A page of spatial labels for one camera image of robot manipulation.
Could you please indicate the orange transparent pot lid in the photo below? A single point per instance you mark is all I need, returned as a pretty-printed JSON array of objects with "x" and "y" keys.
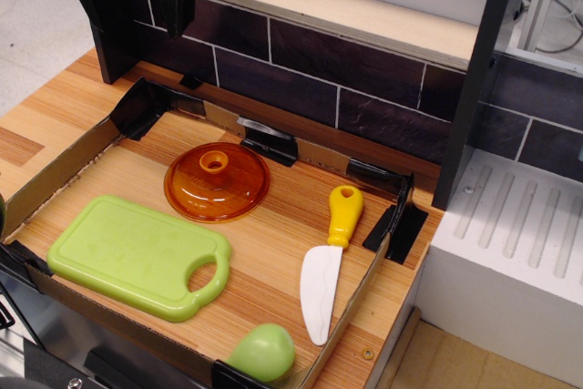
[{"x": 216, "y": 182}]

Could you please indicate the yellow handled white toy knife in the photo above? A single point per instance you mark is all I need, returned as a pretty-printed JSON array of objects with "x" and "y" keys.
[{"x": 321, "y": 264}]

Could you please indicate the white dish drying rack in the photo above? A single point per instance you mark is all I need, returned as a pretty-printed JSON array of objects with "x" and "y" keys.
[{"x": 504, "y": 269}]

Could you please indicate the aluminium profile with cables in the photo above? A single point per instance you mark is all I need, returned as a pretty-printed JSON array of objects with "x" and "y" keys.
[{"x": 549, "y": 28}]

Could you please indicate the cardboard fence with black tape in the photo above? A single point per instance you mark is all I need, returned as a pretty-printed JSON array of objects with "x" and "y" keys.
[{"x": 127, "y": 155}]

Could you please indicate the green toy pear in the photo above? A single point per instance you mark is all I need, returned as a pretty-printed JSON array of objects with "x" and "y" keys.
[{"x": 266, "y": 353}]

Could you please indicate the dark grey shelf frame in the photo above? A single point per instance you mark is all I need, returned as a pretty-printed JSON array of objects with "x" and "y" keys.
[{"x": 388, "y": 85}]

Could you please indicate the green plastic cutting board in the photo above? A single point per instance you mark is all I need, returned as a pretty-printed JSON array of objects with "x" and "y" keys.
[{"x": 149, "y": 260}]

